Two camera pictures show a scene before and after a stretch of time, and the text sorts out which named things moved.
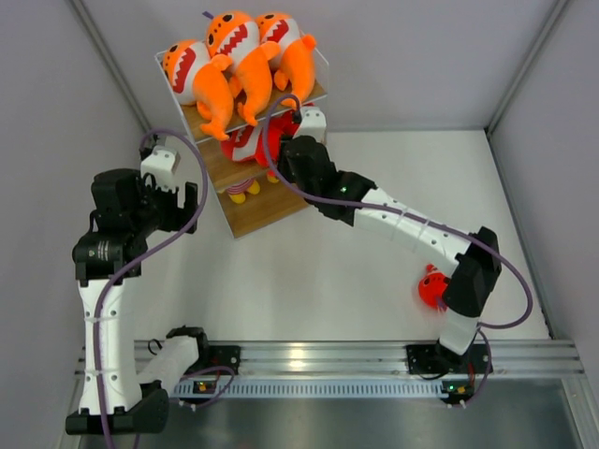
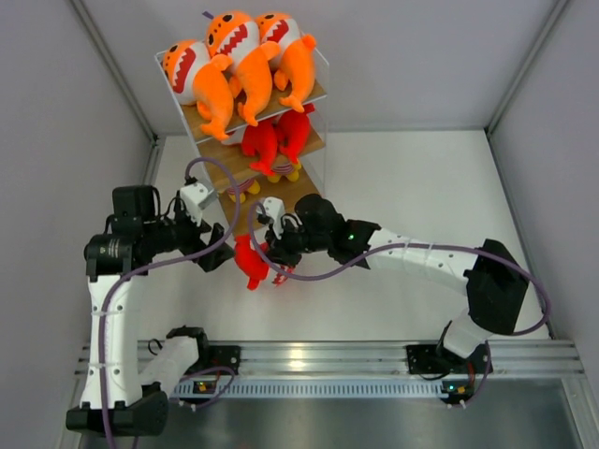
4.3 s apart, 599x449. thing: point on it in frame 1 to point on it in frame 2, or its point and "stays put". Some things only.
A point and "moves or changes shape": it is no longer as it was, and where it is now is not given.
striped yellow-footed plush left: (237, 192) stays put
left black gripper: (176, 215) to (195, 231)
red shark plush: (248, 144) moves or changes shape
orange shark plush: (197, 79) stays put
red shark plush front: (431, 288) to (251, 266)
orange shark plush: (296, 53) stays put
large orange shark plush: (235, 35) stays put
